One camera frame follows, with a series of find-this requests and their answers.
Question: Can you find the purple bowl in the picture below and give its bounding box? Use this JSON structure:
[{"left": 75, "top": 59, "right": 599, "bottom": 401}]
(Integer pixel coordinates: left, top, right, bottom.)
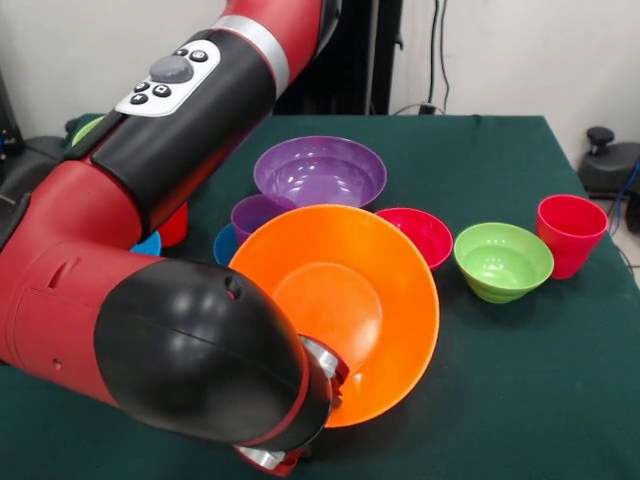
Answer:
[{"left": 252, "top": 135, "right": 389, "bottom": 212}]

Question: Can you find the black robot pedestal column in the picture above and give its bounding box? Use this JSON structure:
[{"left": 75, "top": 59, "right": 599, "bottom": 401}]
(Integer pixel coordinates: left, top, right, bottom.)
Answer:
[{"left": 272, "top": 0, "right": 404, "bottom": 116}]

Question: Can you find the black equipment box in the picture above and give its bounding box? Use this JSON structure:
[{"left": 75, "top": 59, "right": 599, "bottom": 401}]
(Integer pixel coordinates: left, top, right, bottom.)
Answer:
[{"left": 0, "top": 69, "right": 25, "bottom": 162}]

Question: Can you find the blue cable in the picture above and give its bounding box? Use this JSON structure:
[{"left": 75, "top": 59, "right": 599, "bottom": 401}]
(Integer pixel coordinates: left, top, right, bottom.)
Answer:
[{"left": 612, "top": 158, "right": 640, "bottom": 231}]

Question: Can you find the dark green tablecloth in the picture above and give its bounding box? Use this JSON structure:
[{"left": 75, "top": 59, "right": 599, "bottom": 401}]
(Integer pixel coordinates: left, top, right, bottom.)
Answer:
[{"left": 0, "top": 113, "right": 640, "bottom": 480}]

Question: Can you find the small pink bowl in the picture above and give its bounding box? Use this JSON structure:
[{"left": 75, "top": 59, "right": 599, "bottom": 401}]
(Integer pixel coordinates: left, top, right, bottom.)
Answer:
[{"left": 374, "top": 207, "right": 455, "bottom": 272}]

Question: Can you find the black wall cable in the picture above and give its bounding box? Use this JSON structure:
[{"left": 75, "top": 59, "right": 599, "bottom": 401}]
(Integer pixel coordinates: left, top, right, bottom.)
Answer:
[{"left": 392, "top": 0, "right": 451, "bottom": 117}]

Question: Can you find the red cup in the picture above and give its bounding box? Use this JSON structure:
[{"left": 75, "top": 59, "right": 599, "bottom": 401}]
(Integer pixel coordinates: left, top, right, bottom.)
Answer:
[
  {"left": 158, "top": 201, "right": 190, "bottom": 249},
  {"left": 535, "top": 194, "right": 609, "bottom": 281}
]

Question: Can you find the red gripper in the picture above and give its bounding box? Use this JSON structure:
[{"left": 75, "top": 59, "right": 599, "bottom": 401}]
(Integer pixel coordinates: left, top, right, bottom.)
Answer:
[{"left": 238, "top": 354, "right": 352, "bottom": 478}]

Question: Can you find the large blue bowl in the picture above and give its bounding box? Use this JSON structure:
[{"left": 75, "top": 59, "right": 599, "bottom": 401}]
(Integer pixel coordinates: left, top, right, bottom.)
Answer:
[{"left": 129, "top": 230, "right": 164, "bottom": 259}]

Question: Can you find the large green bowl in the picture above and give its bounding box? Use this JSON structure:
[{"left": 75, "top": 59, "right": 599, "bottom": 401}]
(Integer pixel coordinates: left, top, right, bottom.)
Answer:
[{"left": 71, "top": 115, "right": 107, "bottom": 149}]

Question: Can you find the grey stand base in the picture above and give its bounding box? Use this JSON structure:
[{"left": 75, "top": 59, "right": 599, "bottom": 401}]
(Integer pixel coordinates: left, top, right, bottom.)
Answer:
[
  {"left": 579, "top": 142, "right": 640, "bottom": 201},
  {"left": 0, "top": 134, "right": 69, "bottom": 211}
]

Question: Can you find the purple cup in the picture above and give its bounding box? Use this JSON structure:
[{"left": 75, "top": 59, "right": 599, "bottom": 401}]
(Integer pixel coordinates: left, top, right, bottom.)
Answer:
[{"left": 230, "top": 194, "right": 300, "bottom": 247}]

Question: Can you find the small blue bowl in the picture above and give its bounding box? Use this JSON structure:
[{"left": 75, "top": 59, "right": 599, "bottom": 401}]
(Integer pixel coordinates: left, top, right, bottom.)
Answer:
[{"left": 213, "top": 222, "right": 240, "bottom": 267}]

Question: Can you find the black knob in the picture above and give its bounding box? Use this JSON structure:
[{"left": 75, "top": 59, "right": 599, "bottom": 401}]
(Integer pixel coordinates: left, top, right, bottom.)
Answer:
[{"left": 586, "top": 126, "right": 616, "bottom": 157}]

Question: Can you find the small green bowl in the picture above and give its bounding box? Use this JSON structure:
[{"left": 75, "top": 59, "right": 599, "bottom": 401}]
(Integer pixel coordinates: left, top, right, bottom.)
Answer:
[{"left": 453, "top": 222, "right": 555, "bottom": 305}]

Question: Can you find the large yellow bowl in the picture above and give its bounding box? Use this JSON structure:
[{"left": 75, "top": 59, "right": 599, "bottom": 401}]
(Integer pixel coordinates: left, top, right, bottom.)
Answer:
[{"left": 228, "top": 203, "right": 442, "bottom": 429}]

